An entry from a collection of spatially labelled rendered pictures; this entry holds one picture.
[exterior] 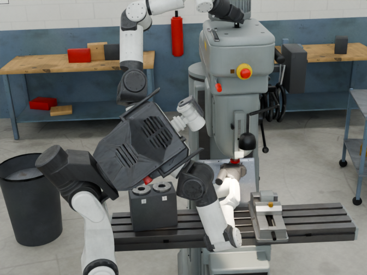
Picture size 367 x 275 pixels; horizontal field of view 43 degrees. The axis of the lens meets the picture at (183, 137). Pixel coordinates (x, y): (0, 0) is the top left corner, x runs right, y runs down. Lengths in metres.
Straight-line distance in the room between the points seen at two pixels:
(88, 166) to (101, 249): 0.37
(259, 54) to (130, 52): 0.50
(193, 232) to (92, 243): 0.60
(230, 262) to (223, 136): 0.61
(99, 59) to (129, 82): 4.21
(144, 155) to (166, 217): 0.76
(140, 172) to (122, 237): 0.74
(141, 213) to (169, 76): 4.29
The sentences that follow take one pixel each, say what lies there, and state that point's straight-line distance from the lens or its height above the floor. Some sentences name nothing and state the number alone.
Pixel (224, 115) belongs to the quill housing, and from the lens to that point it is 2.07.
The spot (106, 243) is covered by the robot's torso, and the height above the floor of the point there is 1.15.
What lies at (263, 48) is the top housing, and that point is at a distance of 1.87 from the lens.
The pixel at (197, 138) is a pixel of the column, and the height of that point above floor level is 1.23.
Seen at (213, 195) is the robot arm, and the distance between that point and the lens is 1.78.
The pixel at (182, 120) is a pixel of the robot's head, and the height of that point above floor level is 1.61.
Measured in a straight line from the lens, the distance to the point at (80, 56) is 5.87.
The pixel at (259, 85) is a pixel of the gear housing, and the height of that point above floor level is 1.67.
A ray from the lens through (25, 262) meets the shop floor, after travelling 3.91.
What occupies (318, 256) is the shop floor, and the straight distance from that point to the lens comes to 3.80.
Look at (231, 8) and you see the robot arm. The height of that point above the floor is 1.98.
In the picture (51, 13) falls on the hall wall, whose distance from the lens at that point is 6.45.
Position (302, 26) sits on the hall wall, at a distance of 6.53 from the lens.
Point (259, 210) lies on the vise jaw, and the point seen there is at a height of 1.03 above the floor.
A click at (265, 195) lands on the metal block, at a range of 2.34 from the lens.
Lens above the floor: 2.25
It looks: 23 degrees down
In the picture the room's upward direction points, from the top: 2 degrees counter-clockwise
